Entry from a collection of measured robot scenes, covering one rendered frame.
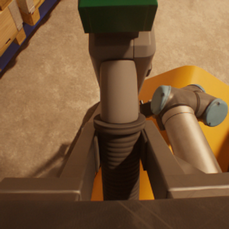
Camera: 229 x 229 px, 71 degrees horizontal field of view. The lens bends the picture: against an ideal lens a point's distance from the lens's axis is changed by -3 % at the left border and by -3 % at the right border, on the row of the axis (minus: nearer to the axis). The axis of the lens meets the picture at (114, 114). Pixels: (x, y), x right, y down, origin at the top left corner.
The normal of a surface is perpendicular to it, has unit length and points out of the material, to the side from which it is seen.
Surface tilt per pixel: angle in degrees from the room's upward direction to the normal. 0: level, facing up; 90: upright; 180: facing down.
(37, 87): 0
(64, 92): 0
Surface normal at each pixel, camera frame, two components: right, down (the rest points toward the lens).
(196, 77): 0.04, -0.31
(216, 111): 0.24, 0.40
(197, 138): 0.04, -0.68
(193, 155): -0.46, -0.58
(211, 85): 0.25, -0.21
